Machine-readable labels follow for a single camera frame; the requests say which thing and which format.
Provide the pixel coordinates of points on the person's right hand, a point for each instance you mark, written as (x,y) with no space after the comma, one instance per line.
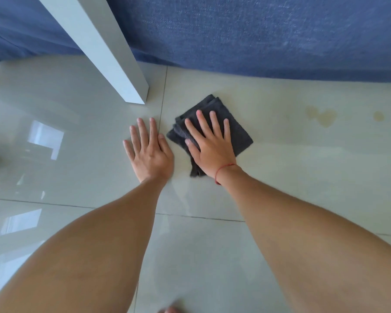
(213,153)

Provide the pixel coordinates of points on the person's left little finger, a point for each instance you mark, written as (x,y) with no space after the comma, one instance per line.
(128,149)

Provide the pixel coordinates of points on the person's left hand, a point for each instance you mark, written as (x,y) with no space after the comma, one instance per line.
(151,161)

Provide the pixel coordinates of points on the person's left forearm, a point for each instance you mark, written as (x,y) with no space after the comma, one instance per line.
(101,244)

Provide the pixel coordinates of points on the person's right thumb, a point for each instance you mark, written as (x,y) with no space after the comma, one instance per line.
(192,146)

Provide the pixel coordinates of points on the person's right little finger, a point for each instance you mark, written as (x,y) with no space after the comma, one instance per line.
(227,130)

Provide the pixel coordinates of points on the blue fabric curtain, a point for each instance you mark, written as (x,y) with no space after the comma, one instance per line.
(264,32)

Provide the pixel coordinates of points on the white table leg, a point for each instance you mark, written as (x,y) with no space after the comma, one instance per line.
(101,42)

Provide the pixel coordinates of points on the person's left middle finger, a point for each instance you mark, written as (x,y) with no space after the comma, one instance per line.
(143,133)

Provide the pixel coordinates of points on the person's right middle finger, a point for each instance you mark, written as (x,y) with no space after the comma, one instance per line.
(204,123)

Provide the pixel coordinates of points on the person's left thumb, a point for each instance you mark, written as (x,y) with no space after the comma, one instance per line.
(166,146)

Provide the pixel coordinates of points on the person's right forearm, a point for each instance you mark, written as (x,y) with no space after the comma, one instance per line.
(312,250)

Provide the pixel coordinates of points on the dark grey cloth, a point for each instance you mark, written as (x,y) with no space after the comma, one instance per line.
(239,136)

